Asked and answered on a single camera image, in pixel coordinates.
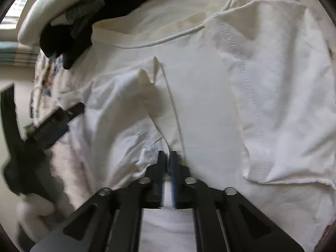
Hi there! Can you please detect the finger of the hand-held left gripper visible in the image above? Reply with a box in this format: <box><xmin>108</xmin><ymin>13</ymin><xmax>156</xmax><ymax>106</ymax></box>
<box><xmin>33</xmin><ymin>102</ymin><xmax>86</xmax><ymax>143</ymax></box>

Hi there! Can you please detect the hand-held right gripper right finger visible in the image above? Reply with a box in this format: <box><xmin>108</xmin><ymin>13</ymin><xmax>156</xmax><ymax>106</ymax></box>
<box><xmin>170</xmin><ymin>150</ymin><xmax>305</xmax><ymax>252</ymax></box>

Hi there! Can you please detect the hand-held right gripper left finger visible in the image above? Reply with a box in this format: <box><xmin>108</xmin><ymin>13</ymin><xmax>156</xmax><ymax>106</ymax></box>
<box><xmin>30</xmin><ymin>150</ymin><xmax>168</xmax><ymax>252</ymax></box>

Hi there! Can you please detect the white t-shirt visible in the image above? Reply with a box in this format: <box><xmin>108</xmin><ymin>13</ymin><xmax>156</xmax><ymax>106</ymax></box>
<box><xmin>51</xmin><ymin>0</ymin><xmax>336</xmax><ymax>252</ymax></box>

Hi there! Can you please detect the floral fleece blanket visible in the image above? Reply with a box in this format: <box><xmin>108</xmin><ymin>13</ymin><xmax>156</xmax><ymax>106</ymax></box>
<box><xmin>29</xmin><ymin>0</ymin><xmax>336</xmax><ymax>252</ymax></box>

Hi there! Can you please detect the striped cloth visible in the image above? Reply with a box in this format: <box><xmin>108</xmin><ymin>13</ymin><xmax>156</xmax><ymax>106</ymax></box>
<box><xmin>0</xmin><ymin>41</ymin><xmax>42</xmax><ymax>66</ymax></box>

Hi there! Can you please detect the grey knitted cloth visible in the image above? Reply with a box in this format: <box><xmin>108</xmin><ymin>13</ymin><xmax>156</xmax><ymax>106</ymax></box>
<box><xmin>64</xmin><ymin>0</ymin><xmax>106</xmax><ymax>39</ymax></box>

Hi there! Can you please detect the cream white garment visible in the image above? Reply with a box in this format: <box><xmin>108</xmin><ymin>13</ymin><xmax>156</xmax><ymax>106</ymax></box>
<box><xmin>17</xmin><ymin>0</ymin><xmax>147</xmax><ymax>51</ymax></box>

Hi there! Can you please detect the window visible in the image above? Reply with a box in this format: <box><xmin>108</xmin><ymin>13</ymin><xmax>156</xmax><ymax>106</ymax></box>
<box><xmin>3</xmin><ymin>0</ymin><xmax>36</xmax><ymax>29</ymax></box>

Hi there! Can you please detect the black garment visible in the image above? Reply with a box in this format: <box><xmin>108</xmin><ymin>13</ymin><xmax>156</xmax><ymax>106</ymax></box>
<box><xmin>39</xmin><ymin>0</ymin><xmax>238</xmax><ymax>70</ymax></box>

